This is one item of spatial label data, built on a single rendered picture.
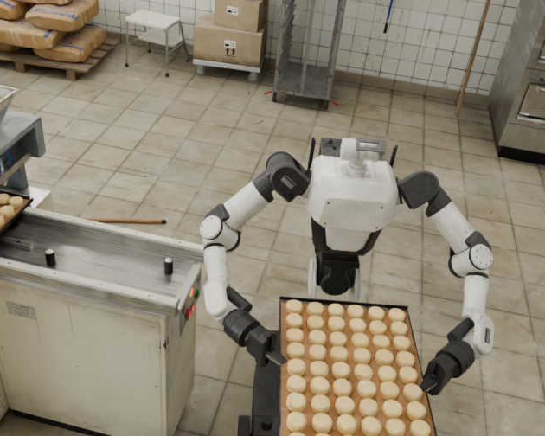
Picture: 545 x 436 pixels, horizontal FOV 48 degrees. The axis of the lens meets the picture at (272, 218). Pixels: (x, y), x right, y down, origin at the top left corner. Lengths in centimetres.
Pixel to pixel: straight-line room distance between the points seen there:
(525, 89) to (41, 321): 377
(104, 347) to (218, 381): 83
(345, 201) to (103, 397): 123
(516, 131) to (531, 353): 209
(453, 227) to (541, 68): 304
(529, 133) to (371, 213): 331
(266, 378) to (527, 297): 175
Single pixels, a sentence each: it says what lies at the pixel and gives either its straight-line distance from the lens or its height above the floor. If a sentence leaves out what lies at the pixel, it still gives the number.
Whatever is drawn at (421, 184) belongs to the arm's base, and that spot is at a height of 133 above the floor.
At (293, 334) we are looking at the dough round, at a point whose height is 102.
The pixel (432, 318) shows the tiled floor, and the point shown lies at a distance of 345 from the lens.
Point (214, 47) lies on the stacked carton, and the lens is 556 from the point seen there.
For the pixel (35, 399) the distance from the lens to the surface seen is 270.
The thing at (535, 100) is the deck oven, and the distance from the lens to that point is 493.
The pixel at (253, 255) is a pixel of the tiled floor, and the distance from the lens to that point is 358.
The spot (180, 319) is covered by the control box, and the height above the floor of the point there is 79.
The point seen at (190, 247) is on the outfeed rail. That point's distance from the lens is 220.
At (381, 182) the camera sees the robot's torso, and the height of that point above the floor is 133.
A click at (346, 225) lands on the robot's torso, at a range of 189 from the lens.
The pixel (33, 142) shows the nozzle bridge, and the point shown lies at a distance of 249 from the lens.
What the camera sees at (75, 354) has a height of 55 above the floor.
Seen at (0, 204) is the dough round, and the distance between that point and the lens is 249.
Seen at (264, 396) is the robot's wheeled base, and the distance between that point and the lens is 268.
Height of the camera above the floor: 230
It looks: 36 degrees down
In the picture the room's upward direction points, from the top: 7 degrees clockwise
